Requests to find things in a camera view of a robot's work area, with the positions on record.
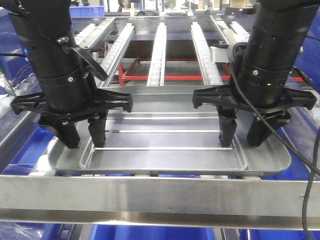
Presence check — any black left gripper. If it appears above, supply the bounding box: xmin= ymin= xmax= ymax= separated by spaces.
xmin=10 ymin=87 xmax=133 ymax=149

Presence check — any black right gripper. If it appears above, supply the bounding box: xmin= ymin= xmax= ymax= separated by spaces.
xmin=192 ymin=85 xmax=317 ymax=147

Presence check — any silver ribbed metal tray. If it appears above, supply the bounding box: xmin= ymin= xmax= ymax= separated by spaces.
xmin=79 ymin=112 xmax=248 ymax=174

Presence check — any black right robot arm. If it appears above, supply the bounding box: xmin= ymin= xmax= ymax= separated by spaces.
xmin=192 ymin=0 xmax=320 ymax=147

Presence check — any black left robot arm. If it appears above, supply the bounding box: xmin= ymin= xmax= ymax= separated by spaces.
xmin=0 ymin=0 xmax=133 ymax=149

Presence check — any large grey outer tray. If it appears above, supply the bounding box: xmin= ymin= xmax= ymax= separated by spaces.
xmin=48 ymin=92 xmax=293 ymax=177

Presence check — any steel front crossbar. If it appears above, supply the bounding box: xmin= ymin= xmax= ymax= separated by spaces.
xmin=0 ymin=175 xmax=307 ymax=230

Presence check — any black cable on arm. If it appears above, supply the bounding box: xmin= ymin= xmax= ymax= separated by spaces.
xmin=229 ymin=62 xmax=320 ymax=240

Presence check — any red steel frame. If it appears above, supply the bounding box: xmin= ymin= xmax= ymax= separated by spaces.
xmin=118 ymin=40 xmax=230 ymax=86

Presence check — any white roller conveyor rail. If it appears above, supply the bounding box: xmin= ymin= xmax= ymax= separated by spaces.
xmin=95 ymin=23 xmax=135 ymax=88

